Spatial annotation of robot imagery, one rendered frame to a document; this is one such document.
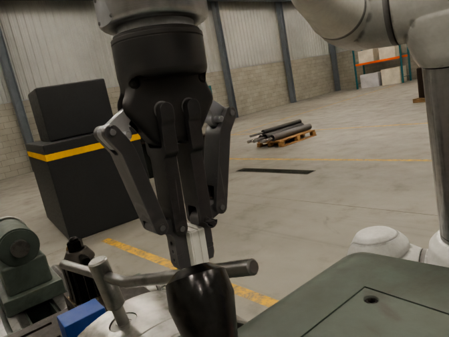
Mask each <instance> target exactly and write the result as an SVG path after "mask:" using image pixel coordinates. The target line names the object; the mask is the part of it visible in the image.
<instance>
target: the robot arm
mask: <svg viewBox="0 0 449 337"><path fill-rule="evenodd" d="M291 1H292V3H293V4H294V6H295V8H296V9H297V10H298V12H299V13H300V14H301V15H302V16H303V17H304V18H305V20H306V21H307V22H308V23H309V25H310V26H311V28H312V29H313V30H314V32H315V33H317V34H318V35H320V36H321V37H322V38H323V39H324V40H325V41H326V42H327V43H330V44H331V45H334V46H336V47H340V48H342V49H348V50H353V51H359V50H364V49H372V48H380V47H390V46H395V45H402V44H407V47H408V49H409V51H410V53H411V55H412V58H413V60H414V61H415V62H416V63H417V65H418V66H419V67H421V68H422V76H423V83H424V95H425V101H426V113H427V119H428V131H429V137H430V149H431V156H432V168H433V174H434V186H435V192H436V204H437V210H438V222H439V229H440V230H438V231H437V232H436V233H435V234H434V235H433V236H432V237H431V239H430V241H429V248H428V249H423V248H421V247H418V246H416V245H413V244H411V243H410V242H409V239H408V238H407V237H406V236H405V235H404V234H402V233H401V232H399V231H398V230H395V229H392V228H390V227H386V226H373V227H367V228H365V229H362V230H360V231H358V232H357V233H356V234H355V237H354V238H353V240H352V242H351V245H350V247H349V249H348V252H347V255H350V254H352V253H357V252H367V253H375V254H379V255H386V256H390V257H397V258H400V259H407V260H411V261H418V262H422V263H429V264H432V265H439V266H443V267H449V0H291ZM94 7H95V11H96V17H97V21H98V26H99V28H100V29H101V30H102V31H103V32H104V33H107V34H110V35H114V37H113V38H112V41H111V42H110V43H111V47H112V54H113V58H114V65H115V69H116V76H117V80H118V83H119V86H120V97H119V99H118V103H117V108H118V112H117V113H116V114H115V115H114V116H113V117H112V118H111V119H110V120H109V121H108V122H107V123H106V124H105V125H103V126H98V127H96V128H95V129H94V137H95V138H96V140H97V141H98V142H99V143H100V144H101V145H102V146H103V147H104V148H105V149H106V150H107V151H108V152H109V153H110V154H111V156H112V158H113V161H114V163H115V165H116V168H117V170H118V172H119V174H120V176H121V178H122V181H123V183H124V186H125V188H126V190H127V192H128V194H129V196H130V199H131V201H132V203H133V206H134V208H135V210H136V212H137V214H138V216H139V219H140V221H141V223H142V226H143V228H145V229H146V230H148V231H151V232H153V233H156V234H158V235H166V237H167V241H168V248H169V252H170V260H171V263H172V264H173V266H174V267H175V268H177V269H183V268H187V267H190V266H193V265H197V264H200V263H206V262H209V259H210V258H213V257H214V246H213V241H212V232H211V228H213V227H215V226H216V224H217V219H214V218H215V217H216V216H217V215H218V214H219V213H220V214H223V213H224V212H225V211H226V209H227V197H228V183H229V155H230V141H231V130H232V127H233V124H234V121H235V118H236V116H237V111H236V109H235V108H234V107H232V106H229V107H224V106H223V105H221V104H219V103H218V102H216V101H214V100H213V96H212V92H211V90H210V88H209V87H208V85H207V82H206V70H207V61H206V52H205V47H204V38H203V33H202V30H200V28H199V27H197V25H200V24H201V23H203V22H204V21H205V20H206V19H207V17H208V5H207V0H94ZM204 123H207V126H206V131H205V137H204V139H203V135H202V127H203V124H204ZM129 125H130V126H131V127H132V128H133V129H134V130H135V131H136V132H137V133H138V134H139V135H140V136H141V137H142V138H143V139H144V140H145V143H146V150H147V153H148V156H149V157H150V159H151V163H152V170H153V175H154V182H155V187H156V194H157V198H158V199H157V198H156V195H155V193H154V190H153V188H152V185H151V183H150V181H149V178H148V176H147V174H146V171H145V169H144V167H143V164H142V161H141V160H140V157H139V155H138V153H137V151H136V149H135V147H134V145H133V144H132V143H131V142H130V140H131V139H132V133H131V131H130V128H129ZM203 148H204V160H203V155H202V150H203ZM177 160H178V162H177ZM178 168H179V170H178ZM179 172H180V174H179ZM180 180H181V182H180ZM181 184H182V186H181ZM182 192H183V195H182ZM183 196H184V199H183ZM184 204H185V207H184ZM185 208H186V211H185ZM186 216H187V219H188V220H189V221H190V223H187V220H186Z"/></svg>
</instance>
